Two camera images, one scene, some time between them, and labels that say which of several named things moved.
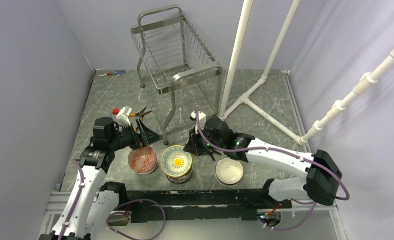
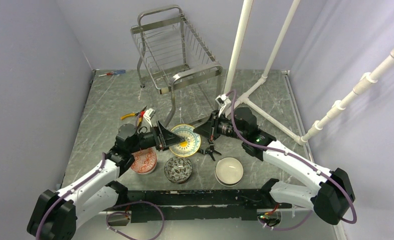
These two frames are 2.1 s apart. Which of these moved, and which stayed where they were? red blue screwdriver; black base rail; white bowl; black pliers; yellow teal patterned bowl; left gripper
Moved: yellow teal patterned bowl; left gripper
Stayed: white bowl; black base rail; black pliers; red blue screwdriver
